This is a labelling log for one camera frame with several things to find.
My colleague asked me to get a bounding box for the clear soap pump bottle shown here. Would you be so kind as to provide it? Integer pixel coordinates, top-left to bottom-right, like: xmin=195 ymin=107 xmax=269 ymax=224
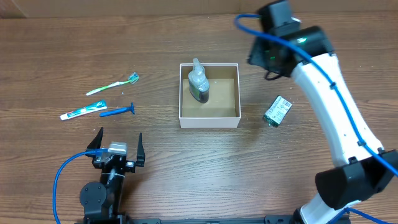
xmin=188 ymin=58 xmax=210 ymax=103

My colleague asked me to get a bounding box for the green white toothbrush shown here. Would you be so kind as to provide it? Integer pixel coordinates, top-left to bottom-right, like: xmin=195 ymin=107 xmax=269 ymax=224
xmin=86 ymin=72 xmax=139 ymax=96

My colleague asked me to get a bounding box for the green white soap packet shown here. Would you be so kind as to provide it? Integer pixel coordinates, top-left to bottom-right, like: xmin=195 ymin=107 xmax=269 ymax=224
xmin=263 ymin=95 xmax=292 ymax=128

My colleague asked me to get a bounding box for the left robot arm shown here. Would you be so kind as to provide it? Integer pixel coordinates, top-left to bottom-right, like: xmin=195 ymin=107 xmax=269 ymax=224
xmin=80 ymin=129 xmax=146 ymax=224

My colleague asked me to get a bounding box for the teal white toothpaste tube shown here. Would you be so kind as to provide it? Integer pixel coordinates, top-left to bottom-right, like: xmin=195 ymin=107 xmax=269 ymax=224
xmin=60 ymin=100 xmax=107 ymax=121

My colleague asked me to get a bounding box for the white cardboard box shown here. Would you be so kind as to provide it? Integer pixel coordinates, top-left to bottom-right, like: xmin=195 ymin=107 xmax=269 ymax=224
xmin=178 ymin=63 xmax=241 ymax=129

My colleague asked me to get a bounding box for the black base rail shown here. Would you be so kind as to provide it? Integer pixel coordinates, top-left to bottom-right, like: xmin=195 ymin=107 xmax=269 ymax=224
xmin=76 ymin=215 xmax=303 ymax=224

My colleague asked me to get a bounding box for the blue disposable razor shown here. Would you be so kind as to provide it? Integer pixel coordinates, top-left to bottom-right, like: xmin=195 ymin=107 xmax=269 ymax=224
xmin=99 ymin=103 xmax=135 ymax=117

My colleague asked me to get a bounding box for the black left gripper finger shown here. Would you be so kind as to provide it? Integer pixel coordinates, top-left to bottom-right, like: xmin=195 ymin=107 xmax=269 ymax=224
xmin=136 ymin=133 xmax=146 ymax=167
xmin=86 ymin=127 xmax=104 ymax=150

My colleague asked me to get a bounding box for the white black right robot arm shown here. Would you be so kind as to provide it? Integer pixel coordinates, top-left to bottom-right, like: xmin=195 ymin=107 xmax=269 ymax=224
xmin=248 ymin=1 xmax=397 ymax=223

